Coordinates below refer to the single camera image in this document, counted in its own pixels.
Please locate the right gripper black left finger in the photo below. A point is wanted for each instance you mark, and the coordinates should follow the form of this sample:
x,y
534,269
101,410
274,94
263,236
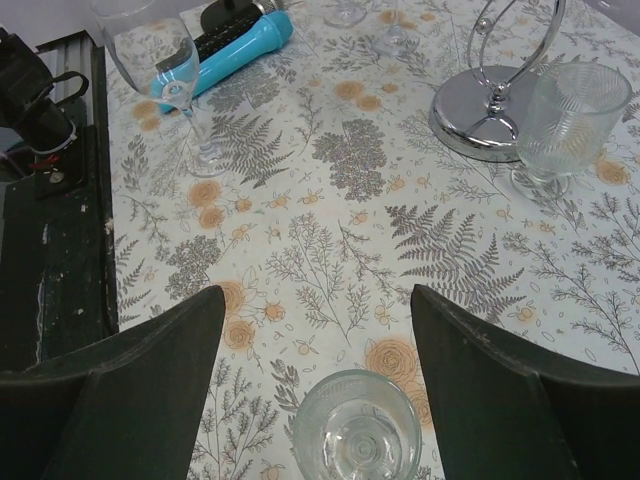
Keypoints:
x,y
126,407

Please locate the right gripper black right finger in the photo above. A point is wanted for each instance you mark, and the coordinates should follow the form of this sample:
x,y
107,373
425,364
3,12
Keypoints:
x,y
506,408

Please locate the chrome wine glass rack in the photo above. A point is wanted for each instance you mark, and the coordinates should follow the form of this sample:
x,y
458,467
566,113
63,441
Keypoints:
x,y
478,112

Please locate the ribbed short glass near rack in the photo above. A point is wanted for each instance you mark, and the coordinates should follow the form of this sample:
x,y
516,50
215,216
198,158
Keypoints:
x,y
572,112

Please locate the clear wine glass front centre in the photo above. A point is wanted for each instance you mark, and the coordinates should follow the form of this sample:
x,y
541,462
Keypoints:
x,y
155,53

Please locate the clear wine glass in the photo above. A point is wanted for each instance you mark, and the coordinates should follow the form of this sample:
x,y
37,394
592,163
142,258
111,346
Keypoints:
x,y
155,53
344,14
395,40

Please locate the clear wine glass left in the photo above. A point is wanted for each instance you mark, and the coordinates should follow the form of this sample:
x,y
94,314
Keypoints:
x,y
395,40

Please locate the clear wine glass back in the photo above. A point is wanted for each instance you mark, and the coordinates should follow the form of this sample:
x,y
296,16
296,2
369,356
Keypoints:
x,y
344,14

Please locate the short glass front right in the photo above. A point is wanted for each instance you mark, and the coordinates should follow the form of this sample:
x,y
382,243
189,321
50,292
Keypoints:
x,y
356,424

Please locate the floral table cloth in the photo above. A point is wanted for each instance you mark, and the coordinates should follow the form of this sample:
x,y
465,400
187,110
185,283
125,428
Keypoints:
x,y
337,201

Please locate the blue microphone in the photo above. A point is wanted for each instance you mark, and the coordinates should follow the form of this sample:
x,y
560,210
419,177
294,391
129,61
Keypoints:
x,y
268,34

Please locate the black microphone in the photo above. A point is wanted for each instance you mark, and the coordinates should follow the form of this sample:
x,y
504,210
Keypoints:
x,y
224,21

